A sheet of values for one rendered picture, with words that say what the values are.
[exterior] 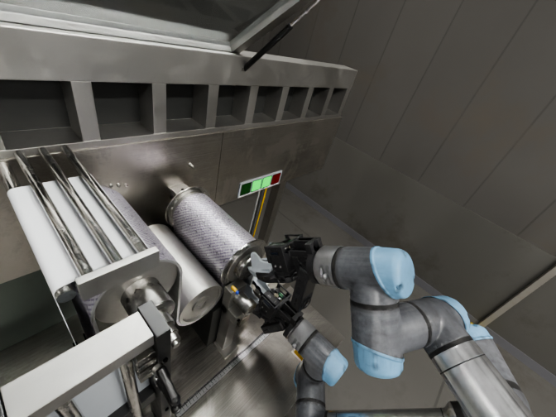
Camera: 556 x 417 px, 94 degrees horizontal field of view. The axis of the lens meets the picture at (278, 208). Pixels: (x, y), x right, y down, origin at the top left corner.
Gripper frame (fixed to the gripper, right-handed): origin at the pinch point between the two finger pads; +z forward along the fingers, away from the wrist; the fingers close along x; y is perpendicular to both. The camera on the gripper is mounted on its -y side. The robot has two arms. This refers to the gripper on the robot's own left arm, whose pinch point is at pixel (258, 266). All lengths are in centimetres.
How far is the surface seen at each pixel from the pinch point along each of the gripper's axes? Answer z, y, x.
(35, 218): 3.7, 25.0, 34.3
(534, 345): -37, -169, -208
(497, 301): -17, -135, -209
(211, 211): 11.8, 15.7, 1.0
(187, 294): 7.2, 0.5, 15.8
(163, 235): 21.0, 13.1, 11.5
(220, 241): 5.6, 8.7, 4.7
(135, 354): -16.4, 6.5, 31.9
